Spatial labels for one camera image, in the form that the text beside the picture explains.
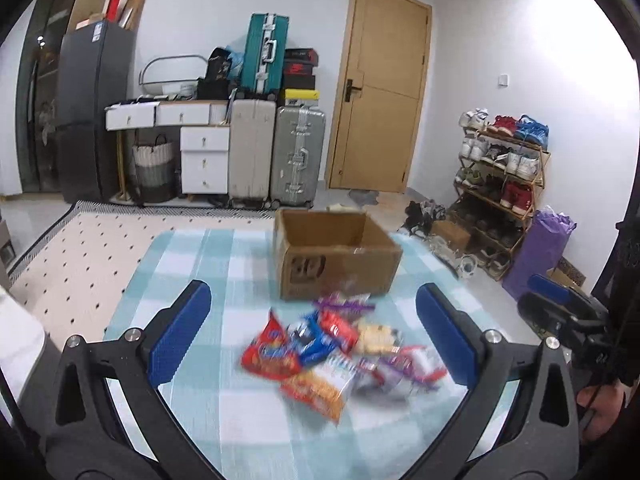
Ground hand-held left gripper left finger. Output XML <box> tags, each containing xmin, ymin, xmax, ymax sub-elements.
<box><xmin>42</xmin><ymin>280</ymin><xmax>221</xmax><ymax>480</ymax></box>

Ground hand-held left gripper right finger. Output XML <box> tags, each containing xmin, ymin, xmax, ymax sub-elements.
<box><xmin>410</xmin><ymin>282</ymin><xmax>582</xmax><ymax>480</ymax></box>

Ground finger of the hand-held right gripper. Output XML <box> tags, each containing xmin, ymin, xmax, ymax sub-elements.
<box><xmin>529</xmin><ymin>273</ymin><xmax>597</xmax><ymax>307</ymax></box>
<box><xmin>516</xmin><ymin>292</ymin><xmax>610</xmax><ymax>347</ymax></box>

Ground yellow cracker packet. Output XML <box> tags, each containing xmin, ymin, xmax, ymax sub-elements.
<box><xmin>357</xmin><ymin>322</ymin><xmax>402</xmax><ymax>357</ymax></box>

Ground red chip bag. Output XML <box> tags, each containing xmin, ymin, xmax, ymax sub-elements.
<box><xmin>241</xmin><ymin>310</ymin><xmax>304</xmax><ymax>380</ymax></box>

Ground pile of assorted snacks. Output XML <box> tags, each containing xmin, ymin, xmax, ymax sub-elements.
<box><xmin>240</xmin><ymin>290</ymin><xmax>449</xmax><ymax>424</ymax></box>

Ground purple wafer packet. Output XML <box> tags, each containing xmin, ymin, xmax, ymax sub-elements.
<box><xmin>312</xmin><ymin>294</ymin><xmax>376</xmax><ymax>314</ymax></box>

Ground blue cookie packet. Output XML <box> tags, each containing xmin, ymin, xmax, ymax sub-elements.
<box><xmin>287</xmin><ymin>310</ymin><xmax>335</xmax><ymax>367</ymax></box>

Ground brown cardboard box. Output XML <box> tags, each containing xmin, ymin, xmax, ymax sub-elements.
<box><xmin>273</xmin><ymin>208</ymin><xmax>404</xmax><ymax>302</ymax></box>

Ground person's right hand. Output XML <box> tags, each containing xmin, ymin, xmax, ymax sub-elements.
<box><xmin>575</xmin><ymin>379</ymin><xmax>627</xmax><ymax>442</ymax></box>

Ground patterned flat carton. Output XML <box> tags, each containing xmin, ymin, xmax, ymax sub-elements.
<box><xmin>546</xmin><ymin>257</ymin><xmax>589</xmax><ymax>292</ymax></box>

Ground purple gift bag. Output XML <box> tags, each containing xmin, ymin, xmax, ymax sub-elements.
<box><xmin>502</xmin><ymin>206</ymin><xmax>577</xmax><ymax>302</ymax></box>

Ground white sneakers pair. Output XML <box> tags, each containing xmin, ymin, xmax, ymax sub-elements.
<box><xmin>427</xmin><ymin>237</ymin><xmax>479</xmax><ymax>279</ymax></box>

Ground blue checkered blanket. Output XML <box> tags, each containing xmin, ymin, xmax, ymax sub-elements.
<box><xmin>102</xmin><ymin>227</ymin><xmax>546</xmax><ymax>480</ymax></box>

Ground small cardboard carton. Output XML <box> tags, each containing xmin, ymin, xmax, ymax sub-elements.
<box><xmin>430</xmin><ymin>220</ymin><xmax>472</xmax><ymax>252</ymax></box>

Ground beige dotted rug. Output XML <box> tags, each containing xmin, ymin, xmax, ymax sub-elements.
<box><xmin>7</xmin><ymin>200</ymin><xmax>281</xmax><ymax>353</ymax></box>

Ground heap of dark shoes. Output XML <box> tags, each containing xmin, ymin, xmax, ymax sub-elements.
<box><xmin>402</xmin><ymin>200</ymin><xmax>447</xmax><ymax>239</ymax></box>

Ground wooden shoe rack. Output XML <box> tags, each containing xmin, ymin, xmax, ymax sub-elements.
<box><xmin>452</xmin><ymin>120</ymin><xmax>552</xmax><ymax>282</ymax></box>

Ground rows of assorted shoes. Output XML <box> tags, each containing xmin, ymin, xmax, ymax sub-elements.
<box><xmin>454</xmin><ymin>107</ymin><xmax>550</xmax><ymax>276</ymax></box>

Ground woven laundry basket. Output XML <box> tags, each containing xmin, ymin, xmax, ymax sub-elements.
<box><xmin>131</xmin><ymin>133</ymin><xmax>177</xmax><ymax>205</ymax></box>

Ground white drawer cabinet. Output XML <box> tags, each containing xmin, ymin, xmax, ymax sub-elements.
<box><xmin>179</xmin><ymin>126</ymin><xmax>231</xmax><ymax>195</ymax></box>

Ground beige suitcase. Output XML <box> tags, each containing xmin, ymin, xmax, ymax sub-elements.
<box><xmin>227</xmin><ymin>97</ymin><xmax>277</xmax><ymax>210</ymax></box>

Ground silver suitcase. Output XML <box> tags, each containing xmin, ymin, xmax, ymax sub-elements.
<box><xmin>270</xmin><ymin>105</ymin><xmax>327</xmax><ymax>210</ymax></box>

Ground white desk with drawers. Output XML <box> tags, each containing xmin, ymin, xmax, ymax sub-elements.
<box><xmin>105</xmin><ymin>99</ymin><xmax>233</xmax><ymax>206</ymax></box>

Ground wooden door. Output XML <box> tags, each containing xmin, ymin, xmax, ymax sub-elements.
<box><xmin>325</xmin><ymin>0</ymin><xmax>433</xmax><ymax>194</ymax></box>

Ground dark grey refrigerator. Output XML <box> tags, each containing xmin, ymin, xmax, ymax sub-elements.
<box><xmin>56</xmin><ymin>22</ymin><xmax>138</xmax><ymax>204</ymax></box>

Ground dark glass cabinet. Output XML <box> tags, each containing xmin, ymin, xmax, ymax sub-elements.
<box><xmin>15</xmin><ymin>0</ymin><xmax>96</xmax><ymax>196</ymax></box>

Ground black bag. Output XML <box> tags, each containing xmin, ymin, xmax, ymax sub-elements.
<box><xmin>196</xmin><ymin>47</ymin><xmax>234</xmax><ymax>101</ymax></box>

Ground teal suitcase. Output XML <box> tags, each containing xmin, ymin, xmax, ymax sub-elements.
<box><xmin>240</xmin><ymin>12</ymin><xmax>291</xmax><ymax>97</ymax></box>

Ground brown long carton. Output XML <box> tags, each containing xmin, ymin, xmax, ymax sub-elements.
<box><xmin>120</xmin><ymin>0</ymin><xmax>146</xmax><ymax>31</ymax></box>

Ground oval metal frame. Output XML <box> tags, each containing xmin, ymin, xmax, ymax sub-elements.
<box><xmin>139</xmin><ymin>54</ymin><xmax>211</xmax><ymax>99</ymax></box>

